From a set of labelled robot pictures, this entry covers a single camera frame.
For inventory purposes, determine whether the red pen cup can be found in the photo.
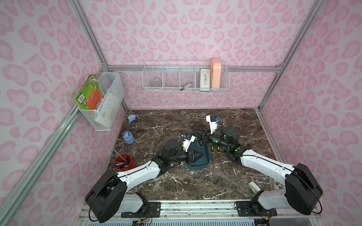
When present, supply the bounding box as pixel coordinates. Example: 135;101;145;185
110;148;137;172

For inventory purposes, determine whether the white wire wall basket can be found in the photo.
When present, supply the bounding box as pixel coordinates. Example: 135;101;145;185
142;60;230;92

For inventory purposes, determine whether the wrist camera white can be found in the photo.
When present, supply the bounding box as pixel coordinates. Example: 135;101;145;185
206;115;220;134
182;134;196;152

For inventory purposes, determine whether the pink box in basket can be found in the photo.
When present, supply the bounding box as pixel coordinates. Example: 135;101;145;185
210;58;222;90

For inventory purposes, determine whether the teal plastic storage box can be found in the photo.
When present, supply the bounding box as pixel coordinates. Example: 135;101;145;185
186;139;210;170

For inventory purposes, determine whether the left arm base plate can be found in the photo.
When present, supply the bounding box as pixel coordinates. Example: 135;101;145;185
121;202;161;218

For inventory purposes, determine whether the white mesh side basket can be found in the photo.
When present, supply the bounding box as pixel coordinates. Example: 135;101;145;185
74;72;125;131

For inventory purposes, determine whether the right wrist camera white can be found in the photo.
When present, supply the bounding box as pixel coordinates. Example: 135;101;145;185
206;115;220;134

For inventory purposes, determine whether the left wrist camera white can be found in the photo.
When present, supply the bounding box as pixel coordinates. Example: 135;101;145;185
182;134;196;152

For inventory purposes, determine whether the white card in basket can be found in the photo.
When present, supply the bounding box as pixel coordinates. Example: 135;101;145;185
200;69;211;91

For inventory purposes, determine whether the white paper in mesh basket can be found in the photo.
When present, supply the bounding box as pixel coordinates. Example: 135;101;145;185
95;92;121;128

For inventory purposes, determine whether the blue desk lamp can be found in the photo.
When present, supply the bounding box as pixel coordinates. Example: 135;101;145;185
123;115;136;145

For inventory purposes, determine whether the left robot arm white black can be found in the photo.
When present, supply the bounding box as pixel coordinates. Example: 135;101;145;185
85;138;209;224

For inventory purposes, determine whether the white stapler on table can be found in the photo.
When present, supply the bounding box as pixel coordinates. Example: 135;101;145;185
248;181;261;194

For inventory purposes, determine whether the green red booklet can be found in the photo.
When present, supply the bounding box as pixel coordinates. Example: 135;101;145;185
74;74;105;110

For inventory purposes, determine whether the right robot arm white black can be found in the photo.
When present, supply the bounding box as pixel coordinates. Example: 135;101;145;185
201;126;323;215

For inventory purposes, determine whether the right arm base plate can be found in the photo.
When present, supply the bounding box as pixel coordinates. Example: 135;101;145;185
234;201;278;218

